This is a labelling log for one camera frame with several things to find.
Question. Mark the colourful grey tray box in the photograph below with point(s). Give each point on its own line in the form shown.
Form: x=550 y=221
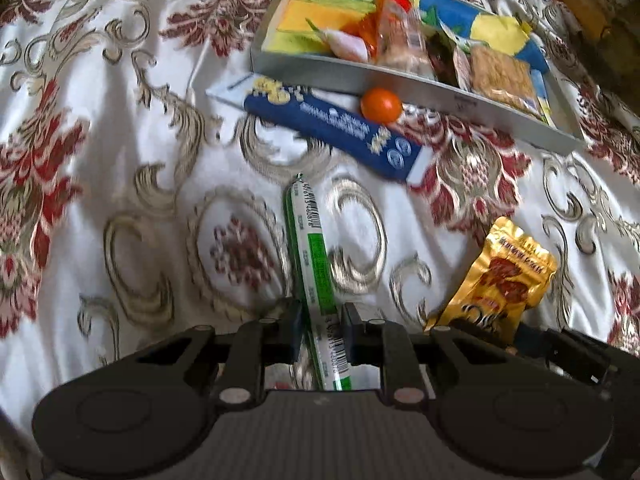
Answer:
x=448 y=55

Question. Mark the small orange tangerine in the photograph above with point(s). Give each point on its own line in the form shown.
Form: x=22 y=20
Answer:
x=380 y=105

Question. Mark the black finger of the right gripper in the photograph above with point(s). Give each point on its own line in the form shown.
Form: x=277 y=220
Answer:
x=576 y=354

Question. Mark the floral satin bedspread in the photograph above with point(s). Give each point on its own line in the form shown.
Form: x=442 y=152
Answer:
x=133 y=206

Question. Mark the rice cracker packet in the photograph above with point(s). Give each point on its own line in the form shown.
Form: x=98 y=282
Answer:
x=501 y=78

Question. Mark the white red snack packet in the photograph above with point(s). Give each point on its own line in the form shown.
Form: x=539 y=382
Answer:
x=462 y=65

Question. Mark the orange chips packet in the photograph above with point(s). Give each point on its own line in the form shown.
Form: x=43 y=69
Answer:
x=378 y=25

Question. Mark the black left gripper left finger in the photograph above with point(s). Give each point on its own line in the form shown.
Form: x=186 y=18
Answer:
x=230 y=368

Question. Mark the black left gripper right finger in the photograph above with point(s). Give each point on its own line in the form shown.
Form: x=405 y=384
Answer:
x=415 y=369

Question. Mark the blue white snack box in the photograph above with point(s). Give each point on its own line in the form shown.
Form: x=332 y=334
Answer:
x=383 y=150

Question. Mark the green sausage stick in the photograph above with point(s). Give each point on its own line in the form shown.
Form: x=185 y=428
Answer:
x=312 y=278

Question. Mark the gold snack packet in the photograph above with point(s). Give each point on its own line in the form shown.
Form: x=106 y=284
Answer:
x=511 y=275

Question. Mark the pink white candy packet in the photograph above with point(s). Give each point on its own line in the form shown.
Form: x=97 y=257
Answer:
x=344 y=46

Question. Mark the clear bread packet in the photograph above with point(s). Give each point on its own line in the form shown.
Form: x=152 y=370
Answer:
x=406 y=51

